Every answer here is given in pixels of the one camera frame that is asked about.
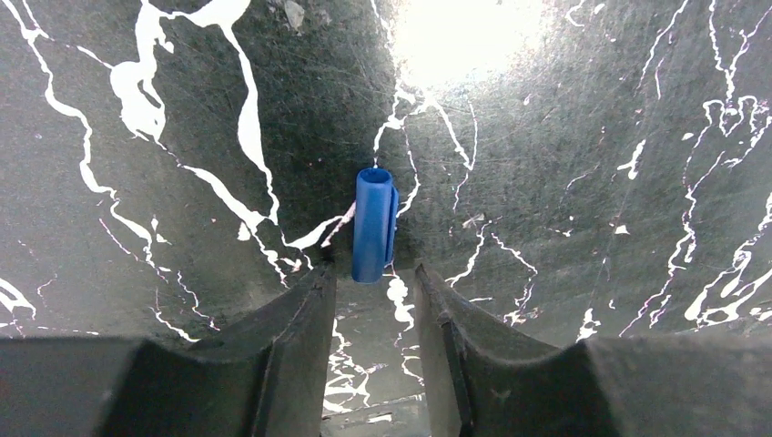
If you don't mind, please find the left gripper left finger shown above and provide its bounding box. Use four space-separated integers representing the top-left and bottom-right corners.
1 263 337 436

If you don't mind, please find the blue marker cap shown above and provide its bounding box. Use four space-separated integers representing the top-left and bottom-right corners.
351 168 399 284

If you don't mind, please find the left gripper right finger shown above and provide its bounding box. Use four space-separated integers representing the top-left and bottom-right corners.
415 265 771 436

